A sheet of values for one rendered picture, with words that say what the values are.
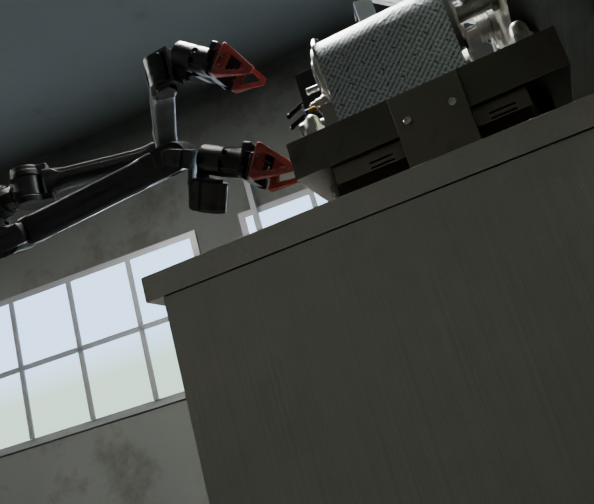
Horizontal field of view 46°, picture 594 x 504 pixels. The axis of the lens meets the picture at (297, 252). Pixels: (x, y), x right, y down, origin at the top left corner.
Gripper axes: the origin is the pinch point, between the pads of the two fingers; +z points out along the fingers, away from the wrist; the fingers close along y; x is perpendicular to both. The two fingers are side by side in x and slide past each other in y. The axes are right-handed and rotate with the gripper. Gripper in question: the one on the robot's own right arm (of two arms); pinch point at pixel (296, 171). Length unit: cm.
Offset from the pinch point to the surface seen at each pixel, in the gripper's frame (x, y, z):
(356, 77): 18.1, 0.5, 7.5
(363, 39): 25.2, 0.5, 7.2
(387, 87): 16.7, 0.4, 13.6
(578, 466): -34, 26, 54
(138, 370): -87, -307, -233
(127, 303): -44, -307, -256
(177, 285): -24.7, 25.8, -1.9
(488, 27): 42, -29, 22
